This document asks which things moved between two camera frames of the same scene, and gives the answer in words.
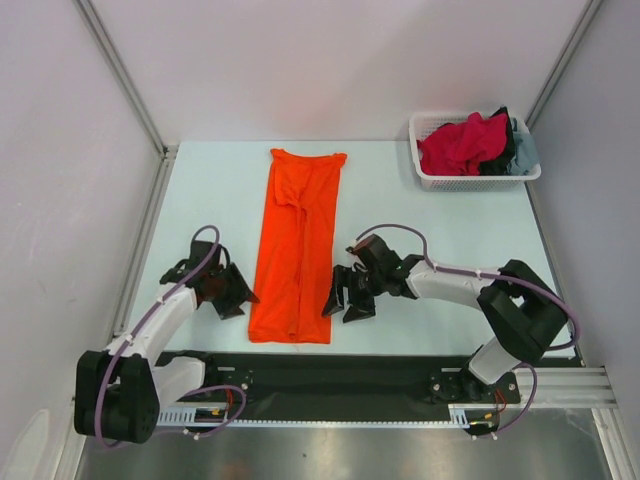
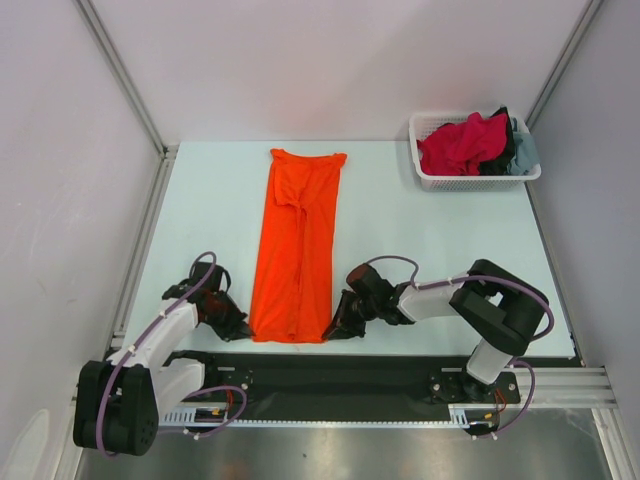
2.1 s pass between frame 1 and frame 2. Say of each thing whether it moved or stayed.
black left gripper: moved
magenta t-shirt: stayed
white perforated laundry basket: stayed
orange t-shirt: stayed
